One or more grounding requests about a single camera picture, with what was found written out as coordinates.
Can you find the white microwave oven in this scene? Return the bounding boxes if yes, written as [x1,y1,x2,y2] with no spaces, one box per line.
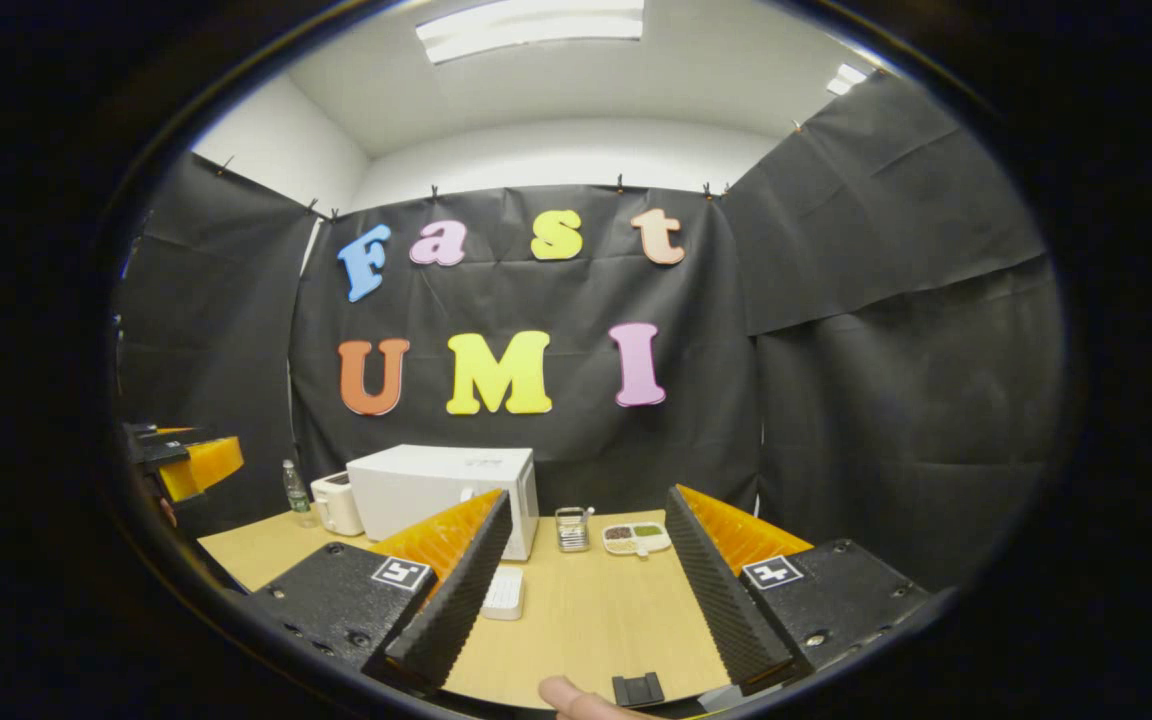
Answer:
[346,444,540,562]

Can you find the large ceiling light panel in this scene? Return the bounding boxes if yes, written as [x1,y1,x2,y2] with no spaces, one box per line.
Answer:
[416,0,645,65]

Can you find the black backdrop cloth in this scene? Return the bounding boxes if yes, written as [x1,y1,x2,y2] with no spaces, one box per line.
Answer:
[114,70,1067,591]

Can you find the white toaster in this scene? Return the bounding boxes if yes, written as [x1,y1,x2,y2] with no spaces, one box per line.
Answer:
[310,472,365,537]

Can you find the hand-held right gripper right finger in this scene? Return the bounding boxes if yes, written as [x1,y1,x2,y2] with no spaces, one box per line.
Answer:
[664,484,937,696]

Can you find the clear plastic water bottle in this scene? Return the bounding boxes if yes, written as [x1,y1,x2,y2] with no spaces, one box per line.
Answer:
[282,459,314,529]

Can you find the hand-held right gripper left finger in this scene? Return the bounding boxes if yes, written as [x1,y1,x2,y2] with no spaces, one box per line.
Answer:
[236,488,515,693]

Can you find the metal wire basket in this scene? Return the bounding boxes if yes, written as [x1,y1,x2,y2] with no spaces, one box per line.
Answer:
[554,506,592,553]

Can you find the white rectangular tray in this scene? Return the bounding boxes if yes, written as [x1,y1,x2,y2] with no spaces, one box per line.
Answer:
[481,566,525,621]

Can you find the white divided bean dish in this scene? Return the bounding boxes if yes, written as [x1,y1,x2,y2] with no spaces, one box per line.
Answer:
[602,521,673,558]

